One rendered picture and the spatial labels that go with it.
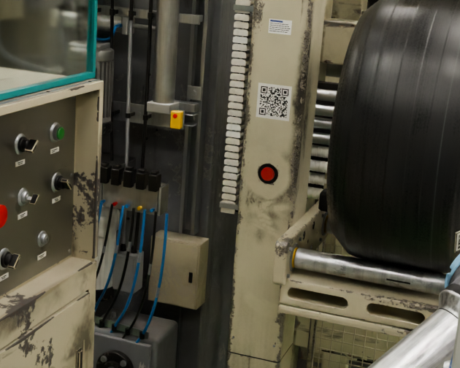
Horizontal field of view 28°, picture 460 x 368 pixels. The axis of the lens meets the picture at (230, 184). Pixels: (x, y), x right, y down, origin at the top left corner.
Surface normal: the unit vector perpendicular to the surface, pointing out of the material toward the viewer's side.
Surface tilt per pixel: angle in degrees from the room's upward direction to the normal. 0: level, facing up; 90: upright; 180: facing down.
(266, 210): 90
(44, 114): 90
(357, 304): 90
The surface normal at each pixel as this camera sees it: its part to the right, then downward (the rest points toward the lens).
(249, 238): -0.33, 0.22
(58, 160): 0.94, 0.15
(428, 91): -0.27, -0.23
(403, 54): -0.22, -0.44
